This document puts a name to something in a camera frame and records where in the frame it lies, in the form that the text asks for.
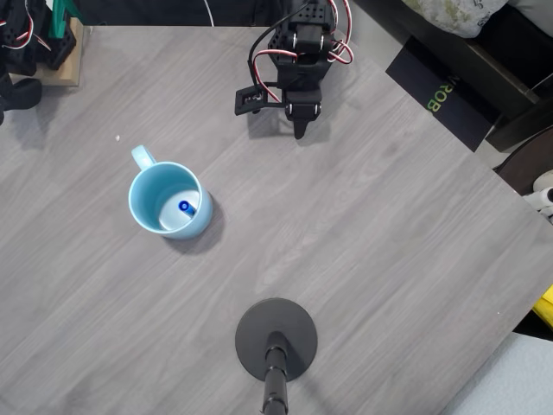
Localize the light blue mug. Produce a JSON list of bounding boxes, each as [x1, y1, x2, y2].
[[127, 144, 214, 241]]

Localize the black box green letters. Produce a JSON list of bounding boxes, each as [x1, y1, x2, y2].
[[384, 35, 505, 153]]

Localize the floral white pillow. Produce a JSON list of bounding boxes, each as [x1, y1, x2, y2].
[[401, 0, 512, 39]]

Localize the dark brown curved object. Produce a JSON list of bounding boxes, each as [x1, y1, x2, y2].
[[493, 126, 553, 196]]

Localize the wooden base board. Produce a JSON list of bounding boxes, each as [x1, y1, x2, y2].
[[8, 16, 84, 87]]

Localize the white plastic device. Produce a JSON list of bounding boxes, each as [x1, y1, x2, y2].
[[520, 169, 553, 224]]

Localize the green clamp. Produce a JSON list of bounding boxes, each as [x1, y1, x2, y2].
[[46, 0, 75, 40]]

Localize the yellow object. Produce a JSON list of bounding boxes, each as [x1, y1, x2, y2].
[[531, 284, 553, 328]]

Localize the light grey cushion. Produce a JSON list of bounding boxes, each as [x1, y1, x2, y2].
[[435, 330, 553, 415]]

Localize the black gripper camera mount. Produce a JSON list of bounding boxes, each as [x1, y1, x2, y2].
[[233, 84, 289, 117]]

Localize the red white servo wire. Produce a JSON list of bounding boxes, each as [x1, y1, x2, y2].
[[321, 0, 355, 66], [251, 48, 300, 104]]

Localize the black round camera stand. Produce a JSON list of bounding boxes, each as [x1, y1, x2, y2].
[[234, 297, 320, 415]]

